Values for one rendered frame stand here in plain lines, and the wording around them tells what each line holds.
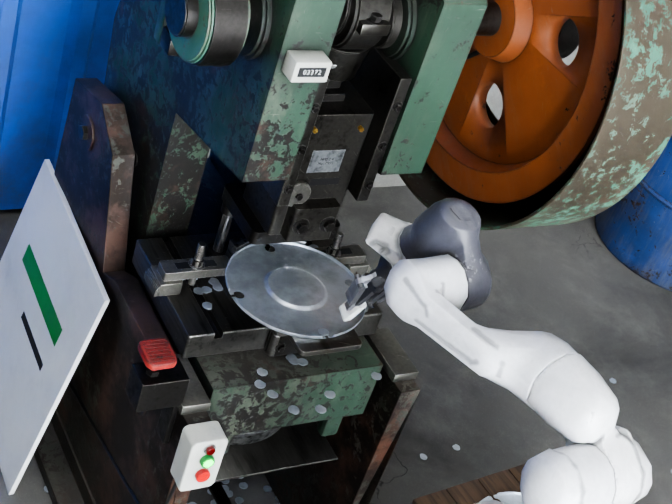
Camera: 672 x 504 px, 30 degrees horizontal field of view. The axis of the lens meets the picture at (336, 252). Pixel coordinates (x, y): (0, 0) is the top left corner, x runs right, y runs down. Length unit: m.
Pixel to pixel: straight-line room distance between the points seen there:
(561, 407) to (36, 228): 1.54
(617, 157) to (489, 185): 0.33
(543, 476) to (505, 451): 1.74
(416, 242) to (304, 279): 0.51
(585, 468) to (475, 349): 0.24
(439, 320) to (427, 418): 1.61
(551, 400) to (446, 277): 0.27
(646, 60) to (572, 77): 0.20
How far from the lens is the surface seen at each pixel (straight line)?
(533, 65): 2.44
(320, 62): 2.11
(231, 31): 2.10
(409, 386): 2.64
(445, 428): 3.53
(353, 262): 2.70
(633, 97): 2.21
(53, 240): 2.91
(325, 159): 2.36
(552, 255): 4.40
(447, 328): 1.93
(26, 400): 2.97
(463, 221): 2.02
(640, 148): 2.30
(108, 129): 2.65
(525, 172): 2.41
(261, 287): 2.48
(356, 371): 2.59
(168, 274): 2.49
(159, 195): 2.61
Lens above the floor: 2.30
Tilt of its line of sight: 35 degrees down
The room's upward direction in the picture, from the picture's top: 20 degrees clockwise
